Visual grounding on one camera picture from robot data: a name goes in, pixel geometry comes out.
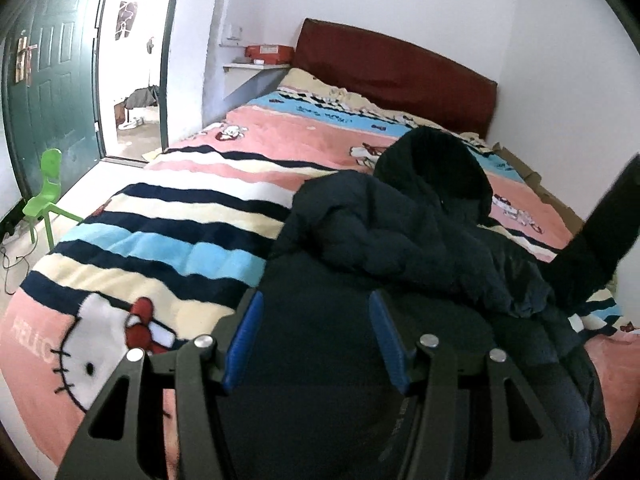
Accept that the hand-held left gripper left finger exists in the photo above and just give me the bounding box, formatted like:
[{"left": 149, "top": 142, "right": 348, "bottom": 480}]
[{"left": 54, "top": 290, "right": 266, "bottom": 480}]

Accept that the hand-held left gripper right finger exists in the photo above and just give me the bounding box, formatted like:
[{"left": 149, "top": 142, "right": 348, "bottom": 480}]
[{"left": 367, "top": 290, "right": 593, "bottom": 480}]

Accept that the black puffer jacket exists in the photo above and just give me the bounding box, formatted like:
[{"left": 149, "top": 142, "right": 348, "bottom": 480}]
[{"left": 215, "top": 126, "right": 640, "bottom": 480}]

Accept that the grey clothes pile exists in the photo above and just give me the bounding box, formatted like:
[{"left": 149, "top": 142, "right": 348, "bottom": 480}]
[{"left": 124, "top": 86, "right": 161, "bottom": 110}]

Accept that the striped cartoon printed blanket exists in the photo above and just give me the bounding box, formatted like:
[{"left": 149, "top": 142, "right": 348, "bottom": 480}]
[{"left": 0, "top": 67, "right": 640, "bottom": 480}]

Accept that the flattened cardboard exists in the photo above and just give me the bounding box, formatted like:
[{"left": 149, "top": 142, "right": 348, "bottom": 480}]
[{"left": 492, "top": 142, "right": 586, "bottom": 233}]

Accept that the green plastic chair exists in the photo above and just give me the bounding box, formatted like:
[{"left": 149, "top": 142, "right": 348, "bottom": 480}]
[{"left": 21, "top": 148, "right": 84, "bottom": 249}]

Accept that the dark red headboard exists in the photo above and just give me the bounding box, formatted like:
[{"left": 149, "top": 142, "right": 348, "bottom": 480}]
[{"left": 291, "top": 18, "right": 499, "bottom": 139}]

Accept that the red box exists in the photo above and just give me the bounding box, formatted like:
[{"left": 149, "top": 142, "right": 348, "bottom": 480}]
[{"left": 244, "top": 44, "right": 295, "bottom": 65}]

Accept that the green door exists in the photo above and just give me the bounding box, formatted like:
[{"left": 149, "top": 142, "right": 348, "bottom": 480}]
[{"left": 0, "top": 0, "right": 112, "bottom": 206}]

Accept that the black floor cable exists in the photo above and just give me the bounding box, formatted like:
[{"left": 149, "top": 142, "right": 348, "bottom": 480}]
[{"left": 0, "top": 240, "right": 36, "bottom": 295}]

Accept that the white wall shelf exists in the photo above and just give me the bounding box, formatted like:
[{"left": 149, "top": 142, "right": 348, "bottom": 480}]
[{"left": 222, "top": 61, "right": 292, "bottom": 75}]

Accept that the wall poster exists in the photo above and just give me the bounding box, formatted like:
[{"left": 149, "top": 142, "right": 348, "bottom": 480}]
[{"left": 115, "top": 1, "right": 138, "bottom": 41}]

